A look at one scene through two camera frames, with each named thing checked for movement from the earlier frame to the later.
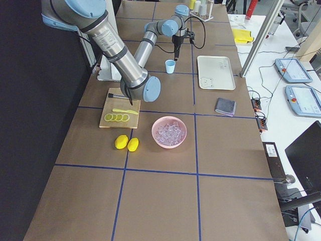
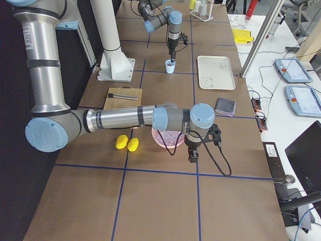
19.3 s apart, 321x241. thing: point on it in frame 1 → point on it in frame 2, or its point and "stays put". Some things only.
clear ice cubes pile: [170, 134] stays put
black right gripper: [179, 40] → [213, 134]
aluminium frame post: [260, 40] stays put
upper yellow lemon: [121, 141] stays put
